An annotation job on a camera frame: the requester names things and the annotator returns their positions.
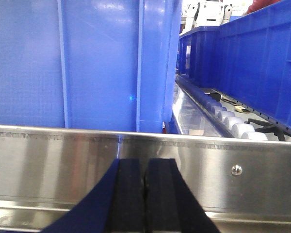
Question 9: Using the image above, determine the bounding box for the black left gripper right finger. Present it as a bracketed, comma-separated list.
[145, 159, 219, 233]

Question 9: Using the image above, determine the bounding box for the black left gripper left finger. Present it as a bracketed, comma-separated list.
[42, 159, 144, 233]

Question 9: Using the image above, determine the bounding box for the stainless steel shelf beam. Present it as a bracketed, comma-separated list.
[0, 125, 291, 233]

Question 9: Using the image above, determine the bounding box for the blue bin left with packets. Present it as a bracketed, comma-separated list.
[0, 0, 182, 133]

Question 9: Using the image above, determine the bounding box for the empty blue bin centre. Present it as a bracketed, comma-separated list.
[179, 0, 291, 135]

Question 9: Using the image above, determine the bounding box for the white roller track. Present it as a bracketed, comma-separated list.
[175, 75, 268, 141]

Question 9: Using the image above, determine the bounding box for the steel divider rail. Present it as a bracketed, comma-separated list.
[166, 84, 233, 138]

